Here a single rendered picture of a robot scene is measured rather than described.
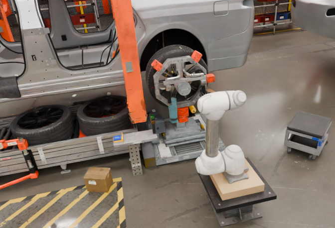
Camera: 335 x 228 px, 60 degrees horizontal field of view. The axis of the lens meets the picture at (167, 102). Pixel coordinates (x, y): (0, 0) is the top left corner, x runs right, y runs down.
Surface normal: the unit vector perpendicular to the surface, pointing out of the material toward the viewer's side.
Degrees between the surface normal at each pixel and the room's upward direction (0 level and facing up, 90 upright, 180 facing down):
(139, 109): 90
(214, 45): 90
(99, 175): 0
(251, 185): 1
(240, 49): 90
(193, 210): 0
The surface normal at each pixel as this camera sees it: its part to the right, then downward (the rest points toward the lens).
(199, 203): -0.08, -0.88
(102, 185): -0.17, 0.47
